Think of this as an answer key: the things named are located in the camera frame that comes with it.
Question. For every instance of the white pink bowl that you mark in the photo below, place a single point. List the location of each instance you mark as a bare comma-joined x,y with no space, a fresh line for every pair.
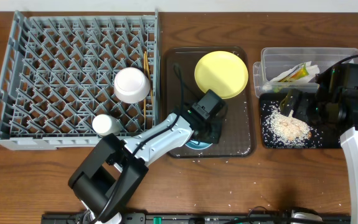
130,85

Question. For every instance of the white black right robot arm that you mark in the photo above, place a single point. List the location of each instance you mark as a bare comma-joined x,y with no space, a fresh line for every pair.
335,103

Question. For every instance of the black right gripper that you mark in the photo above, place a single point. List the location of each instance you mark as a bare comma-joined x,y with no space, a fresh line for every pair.
305,99

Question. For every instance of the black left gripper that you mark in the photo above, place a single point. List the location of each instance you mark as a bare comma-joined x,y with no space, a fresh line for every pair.
216,129

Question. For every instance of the grey plastic dish rack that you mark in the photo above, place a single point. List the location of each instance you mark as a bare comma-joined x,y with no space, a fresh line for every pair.
58,73

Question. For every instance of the black rail at table edge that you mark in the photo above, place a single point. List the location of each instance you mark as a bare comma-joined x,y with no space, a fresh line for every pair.
256,215

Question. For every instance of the spilled rice pile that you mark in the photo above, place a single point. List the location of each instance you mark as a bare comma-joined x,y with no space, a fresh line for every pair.
279,131

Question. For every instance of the dark brown serving tray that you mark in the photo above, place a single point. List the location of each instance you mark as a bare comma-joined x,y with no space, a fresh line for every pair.
238,133

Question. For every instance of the black waste tray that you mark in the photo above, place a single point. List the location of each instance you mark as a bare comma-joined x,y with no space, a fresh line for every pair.
329,136

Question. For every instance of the clear plastic bin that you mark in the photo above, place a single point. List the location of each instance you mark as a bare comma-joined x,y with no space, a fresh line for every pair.
276,60

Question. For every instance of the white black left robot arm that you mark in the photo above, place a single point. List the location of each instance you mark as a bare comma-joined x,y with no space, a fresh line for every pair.
108,177

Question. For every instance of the green orange snack wrapper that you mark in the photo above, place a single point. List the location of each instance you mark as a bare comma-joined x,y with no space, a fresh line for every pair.
295,73

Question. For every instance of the white napkin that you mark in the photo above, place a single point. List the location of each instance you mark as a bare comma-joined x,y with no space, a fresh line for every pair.
312,69

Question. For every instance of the light blue bowl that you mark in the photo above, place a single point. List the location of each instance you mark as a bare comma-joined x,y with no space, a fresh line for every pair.
197,145

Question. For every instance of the yellow plate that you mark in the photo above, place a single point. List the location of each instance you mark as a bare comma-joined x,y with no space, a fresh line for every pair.
222,72

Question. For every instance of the wooden chopstick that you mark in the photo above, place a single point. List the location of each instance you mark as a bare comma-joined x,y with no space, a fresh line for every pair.
144,101
149,79

